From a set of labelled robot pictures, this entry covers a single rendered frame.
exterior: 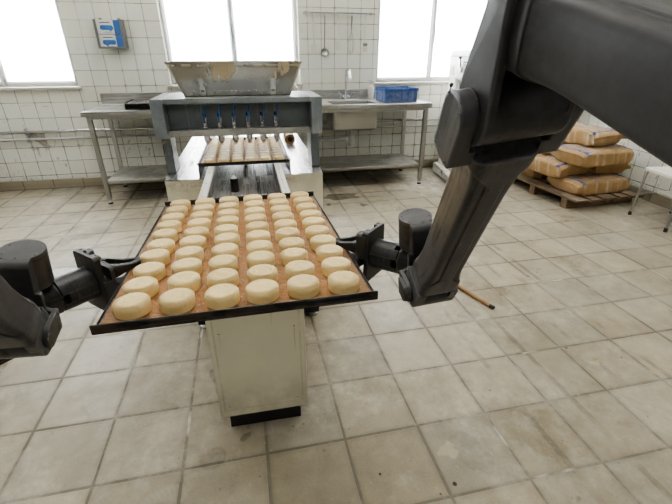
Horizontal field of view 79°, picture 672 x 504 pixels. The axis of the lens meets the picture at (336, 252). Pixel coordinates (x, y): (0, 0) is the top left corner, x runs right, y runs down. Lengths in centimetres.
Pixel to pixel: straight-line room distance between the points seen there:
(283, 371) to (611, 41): 146
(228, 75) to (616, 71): 175
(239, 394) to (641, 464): 150
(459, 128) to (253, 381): 138
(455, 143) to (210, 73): 163
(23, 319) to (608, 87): 63
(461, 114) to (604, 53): 12
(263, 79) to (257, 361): 118
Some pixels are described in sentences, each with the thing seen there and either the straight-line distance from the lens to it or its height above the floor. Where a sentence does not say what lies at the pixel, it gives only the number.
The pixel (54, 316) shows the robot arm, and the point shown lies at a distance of 72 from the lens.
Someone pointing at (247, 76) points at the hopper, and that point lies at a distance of 193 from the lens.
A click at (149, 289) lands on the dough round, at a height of 102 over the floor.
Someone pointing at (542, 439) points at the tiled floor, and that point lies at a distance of 191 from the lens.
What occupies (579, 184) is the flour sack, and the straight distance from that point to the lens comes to 455.
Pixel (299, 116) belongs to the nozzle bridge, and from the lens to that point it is 199.
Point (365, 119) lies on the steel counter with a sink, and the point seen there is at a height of 72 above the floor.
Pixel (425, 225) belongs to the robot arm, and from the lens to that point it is 68.
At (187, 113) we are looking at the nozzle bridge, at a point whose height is 111.
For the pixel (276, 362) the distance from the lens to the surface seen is 156.
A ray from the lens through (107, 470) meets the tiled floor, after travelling 185.
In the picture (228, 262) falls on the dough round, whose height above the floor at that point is 102.
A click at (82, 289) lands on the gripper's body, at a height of 101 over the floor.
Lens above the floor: 134
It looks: 26 degrees down
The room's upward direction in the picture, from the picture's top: straight up
